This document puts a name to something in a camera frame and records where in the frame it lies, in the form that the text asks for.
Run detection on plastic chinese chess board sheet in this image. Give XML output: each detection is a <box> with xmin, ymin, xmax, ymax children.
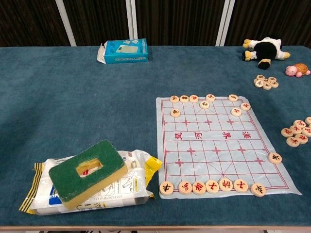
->
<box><xmin>155</xmin><ymin>96</ymin><xmax>303</xmax><ymax>200</ymax></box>

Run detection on blue cardboard box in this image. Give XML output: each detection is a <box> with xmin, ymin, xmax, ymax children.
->
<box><xmin>97</xmin><ymin>38</ymin><xmax>149</xmax><ymax>65</ymax></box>

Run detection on teal table cloth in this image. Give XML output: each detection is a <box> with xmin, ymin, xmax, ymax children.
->
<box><xmin>0</xmin><ymin>45</ymin><xmax>311</xmax><ymax>228</ymax></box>

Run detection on white yellow wet wipes pack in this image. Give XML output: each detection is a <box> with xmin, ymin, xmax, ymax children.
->
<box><xmin>18</xmin><ymin>149</ymin><xmax>163</xmax><ymax>216</ymax></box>

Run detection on dark slatted screen panel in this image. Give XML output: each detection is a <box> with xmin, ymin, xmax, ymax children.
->
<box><xmin>225</xmin><ymin>0</ymin><xmax>311</xmax><ymax>47</ymax></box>
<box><xmin>65</xmin><ymin>0</ymin><xmax>129</xmax><ymax>47</ymax></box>
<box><xmin>136</xmin><ymin>0</ymin><xmax>226</xmax><ymax>47</ymax></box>
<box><xmin>0</xmin><ymin>0</ymin><xmax>71</xmax><ymax>47</ymax></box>

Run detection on green yellow sponge with hole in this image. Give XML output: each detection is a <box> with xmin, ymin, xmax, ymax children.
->
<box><xmin>48</xmin><ymin>139</ymin><xmax>129</xmax><ymax>211</ymax></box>

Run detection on black white plush penguin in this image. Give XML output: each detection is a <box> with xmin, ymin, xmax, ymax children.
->
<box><xmin>242</xmin><ymin>36</ymin><xmax>291</xmax><ymax>70</ymax></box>

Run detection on pink brown turtle toy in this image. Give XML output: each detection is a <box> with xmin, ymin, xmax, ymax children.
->
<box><xmin>285</xmin><ymin>63</ymin><xmax>311</xmax><ymax>78</ymax></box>

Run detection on white screen frame post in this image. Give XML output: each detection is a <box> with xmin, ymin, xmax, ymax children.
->
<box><xmin>55</xmin><ymin>0</ymin><xmax>77</xmax><ymax>47</ymax></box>
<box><xmin>126</xmin><ymin>0</ymin><xmax>138</xmax><ymax>47</ymax></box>
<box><xmin>215</xmin><ymin>0</ymin><xmax>236</xmax><ymax>47</ymax></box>

